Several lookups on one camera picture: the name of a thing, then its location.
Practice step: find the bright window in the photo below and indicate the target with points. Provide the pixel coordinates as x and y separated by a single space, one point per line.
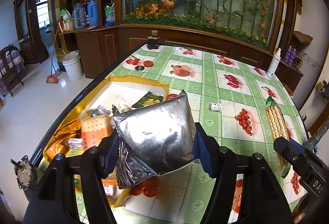
42 12

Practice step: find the grey thermos flask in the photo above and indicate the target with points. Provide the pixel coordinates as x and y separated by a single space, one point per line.
78 16

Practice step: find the dark green snack packet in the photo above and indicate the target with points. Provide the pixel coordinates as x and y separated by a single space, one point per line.
147 100

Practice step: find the wooden cabinet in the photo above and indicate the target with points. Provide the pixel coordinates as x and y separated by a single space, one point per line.
95 54

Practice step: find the white and pink snack packet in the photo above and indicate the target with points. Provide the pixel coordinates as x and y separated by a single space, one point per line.
77 144

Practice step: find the dark glass bottle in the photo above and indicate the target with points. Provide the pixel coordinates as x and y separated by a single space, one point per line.
153 41

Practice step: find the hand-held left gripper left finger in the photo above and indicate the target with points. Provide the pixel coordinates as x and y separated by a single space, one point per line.
110 157

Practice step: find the fruit print tablecloth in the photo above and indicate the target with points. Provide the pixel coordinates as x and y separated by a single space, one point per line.
205 85

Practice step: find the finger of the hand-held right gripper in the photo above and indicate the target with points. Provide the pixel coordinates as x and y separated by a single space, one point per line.
287 148

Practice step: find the yellow rimmed white tray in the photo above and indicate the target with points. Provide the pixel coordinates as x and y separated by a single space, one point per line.
120 90

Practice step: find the plain orange snack packet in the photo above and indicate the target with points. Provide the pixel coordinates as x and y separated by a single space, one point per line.
59 147

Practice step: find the white spray bottle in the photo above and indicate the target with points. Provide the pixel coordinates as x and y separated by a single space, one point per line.
273 65

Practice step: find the orange cracker packet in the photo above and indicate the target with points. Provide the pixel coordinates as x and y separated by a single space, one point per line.
95 129

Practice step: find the red and white box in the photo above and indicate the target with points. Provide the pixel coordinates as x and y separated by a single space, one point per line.
67 26

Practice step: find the large clear water bottle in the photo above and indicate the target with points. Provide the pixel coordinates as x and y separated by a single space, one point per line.
110 16

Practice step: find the brown crumpled cloth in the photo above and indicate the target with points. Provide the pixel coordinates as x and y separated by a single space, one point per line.
303 37

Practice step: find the wooden chair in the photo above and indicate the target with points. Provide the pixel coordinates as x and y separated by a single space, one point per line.
11 77

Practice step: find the blue thermos flask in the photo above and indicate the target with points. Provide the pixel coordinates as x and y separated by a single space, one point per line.
92 13

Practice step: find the green and white bag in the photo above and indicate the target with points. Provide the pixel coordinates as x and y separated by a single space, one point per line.
65 15

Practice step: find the red broom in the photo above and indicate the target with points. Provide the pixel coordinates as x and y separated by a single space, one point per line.
52 79

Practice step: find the white plastic bucket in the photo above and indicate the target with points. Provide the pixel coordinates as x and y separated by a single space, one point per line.
72 67

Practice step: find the small metal motor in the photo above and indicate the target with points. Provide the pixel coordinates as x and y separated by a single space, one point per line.
21 170

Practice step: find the purple bottle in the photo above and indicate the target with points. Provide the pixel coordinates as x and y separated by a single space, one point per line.
287 56
294 57

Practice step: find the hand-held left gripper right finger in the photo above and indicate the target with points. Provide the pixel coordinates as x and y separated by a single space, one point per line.
204 154

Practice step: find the person's right hand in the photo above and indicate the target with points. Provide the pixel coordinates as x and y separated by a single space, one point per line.
300 213

